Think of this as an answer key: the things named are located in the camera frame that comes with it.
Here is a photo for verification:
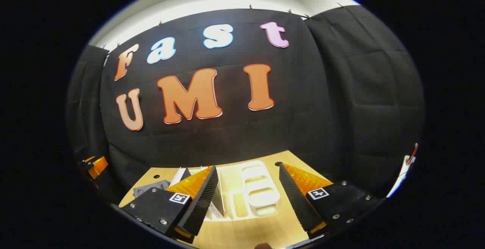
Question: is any white bookshelf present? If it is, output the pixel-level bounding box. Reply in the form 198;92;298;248
171;160;281;221

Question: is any blue book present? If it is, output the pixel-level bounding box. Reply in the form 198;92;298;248
169;167;192;187

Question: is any white book with portrait cover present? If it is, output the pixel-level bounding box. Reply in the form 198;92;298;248
211;168;228;219

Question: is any dark grey schoolbag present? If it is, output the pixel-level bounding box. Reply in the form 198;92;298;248
133;180;171;199

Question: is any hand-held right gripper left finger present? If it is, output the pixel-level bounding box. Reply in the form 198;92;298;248
120;166;219;244

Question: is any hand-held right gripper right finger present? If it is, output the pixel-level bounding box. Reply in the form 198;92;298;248
279;163;383;240

